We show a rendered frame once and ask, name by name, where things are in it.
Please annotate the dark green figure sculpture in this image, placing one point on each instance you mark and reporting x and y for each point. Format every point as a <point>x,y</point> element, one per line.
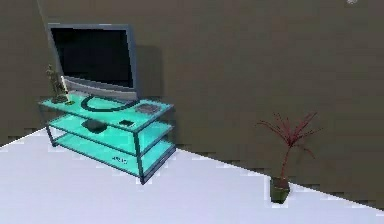
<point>56,85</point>

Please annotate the grey flat television set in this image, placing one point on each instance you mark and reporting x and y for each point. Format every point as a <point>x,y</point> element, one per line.
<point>93,56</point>

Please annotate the small black remote control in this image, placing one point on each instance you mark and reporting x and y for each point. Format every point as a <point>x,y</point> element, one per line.
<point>126,123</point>

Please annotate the turquoise glass television stand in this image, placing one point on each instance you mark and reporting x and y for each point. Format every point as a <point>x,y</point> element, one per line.
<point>110,143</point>

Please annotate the grey square flat object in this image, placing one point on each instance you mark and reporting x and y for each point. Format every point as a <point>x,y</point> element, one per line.
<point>146,108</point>

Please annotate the black flat box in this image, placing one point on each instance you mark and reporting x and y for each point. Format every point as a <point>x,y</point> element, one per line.
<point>94,126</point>

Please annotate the red leafed potted plant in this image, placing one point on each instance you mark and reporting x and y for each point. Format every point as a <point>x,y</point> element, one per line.
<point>286,146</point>

